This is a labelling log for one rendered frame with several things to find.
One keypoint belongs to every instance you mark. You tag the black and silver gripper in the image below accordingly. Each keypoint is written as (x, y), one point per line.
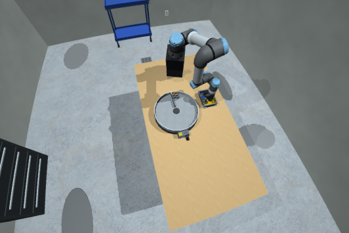
(208, 95)

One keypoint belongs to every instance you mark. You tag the dark grey two-compartment bin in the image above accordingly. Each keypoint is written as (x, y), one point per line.
(202, 98)

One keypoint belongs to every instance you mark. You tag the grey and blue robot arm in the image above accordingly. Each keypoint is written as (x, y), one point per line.
(210, 50)

